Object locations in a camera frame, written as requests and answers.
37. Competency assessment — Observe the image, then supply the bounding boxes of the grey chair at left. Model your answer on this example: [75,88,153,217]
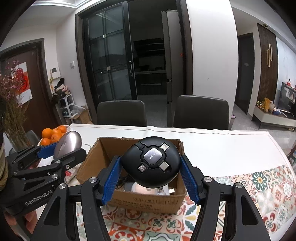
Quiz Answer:
[9,130,41,154]

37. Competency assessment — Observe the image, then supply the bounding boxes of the patterned table runner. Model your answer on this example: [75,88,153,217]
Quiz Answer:
[75,164,296,241]

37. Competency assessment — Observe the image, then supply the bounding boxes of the white fruit basket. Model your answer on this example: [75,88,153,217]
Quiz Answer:
[38,125,70,145]

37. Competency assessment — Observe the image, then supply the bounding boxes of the white square charger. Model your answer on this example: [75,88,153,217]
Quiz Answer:
[158,185,175,196]

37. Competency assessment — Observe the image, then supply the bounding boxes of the black glass sliding door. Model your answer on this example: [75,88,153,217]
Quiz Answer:
[83,1,137,106]

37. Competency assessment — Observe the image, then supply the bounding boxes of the grey refrigerator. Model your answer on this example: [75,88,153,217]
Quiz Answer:
[162,10,184,127]

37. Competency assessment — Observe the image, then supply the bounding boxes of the television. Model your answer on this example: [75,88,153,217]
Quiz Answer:
[278,82,295,115]

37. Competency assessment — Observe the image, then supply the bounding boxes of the dark dining chair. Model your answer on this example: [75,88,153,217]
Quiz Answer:
[173,95,229,130]
[97,100,147,126]

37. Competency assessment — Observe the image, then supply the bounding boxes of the right dark dining chair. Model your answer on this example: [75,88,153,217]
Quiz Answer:
[173,95,229,130]

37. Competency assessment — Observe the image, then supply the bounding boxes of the dried purple flowers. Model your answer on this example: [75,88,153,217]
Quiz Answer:
[1,60,28,133]

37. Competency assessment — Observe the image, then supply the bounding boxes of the orange fruit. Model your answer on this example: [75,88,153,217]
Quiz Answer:
[40,138,51,146]
[42,128,52,139]
[50,133,62,144]

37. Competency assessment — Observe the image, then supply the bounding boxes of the white shoe rack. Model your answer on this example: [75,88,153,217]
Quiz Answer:
[57,94,76,119]

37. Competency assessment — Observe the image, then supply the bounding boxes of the floral fabric tissue pouch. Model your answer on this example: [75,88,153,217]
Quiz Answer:
[37,156,81,186]

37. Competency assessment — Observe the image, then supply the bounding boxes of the person's left hand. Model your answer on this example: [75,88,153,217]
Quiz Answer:
[4,210,38,234]

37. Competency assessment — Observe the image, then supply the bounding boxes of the left dark dining chair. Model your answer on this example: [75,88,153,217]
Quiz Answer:
[97,100,147,126]

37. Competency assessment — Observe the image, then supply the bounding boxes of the dark wooden panel door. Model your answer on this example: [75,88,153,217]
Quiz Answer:
[257,24,278,101]

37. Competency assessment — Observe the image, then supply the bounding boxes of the glass vase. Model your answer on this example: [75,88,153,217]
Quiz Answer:
[6,128,31,152]

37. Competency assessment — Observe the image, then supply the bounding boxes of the rose gold egg-shaped device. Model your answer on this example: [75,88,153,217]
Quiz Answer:
[54,131,82,160]

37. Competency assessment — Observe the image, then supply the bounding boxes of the black round cable hub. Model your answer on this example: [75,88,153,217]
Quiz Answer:
[120,137,181,188]

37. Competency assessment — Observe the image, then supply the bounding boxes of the brown entrance door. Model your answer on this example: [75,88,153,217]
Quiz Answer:
[1,38,60,136]

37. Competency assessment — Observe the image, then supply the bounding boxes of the pink round doll head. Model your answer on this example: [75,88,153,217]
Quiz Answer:
[124,182,158,195]

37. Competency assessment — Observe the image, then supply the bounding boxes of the white TV cabinet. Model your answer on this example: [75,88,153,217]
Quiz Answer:
[251,106,295,130]

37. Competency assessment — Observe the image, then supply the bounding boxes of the brown cardboard box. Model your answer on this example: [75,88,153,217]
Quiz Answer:
[76,137,187,213]

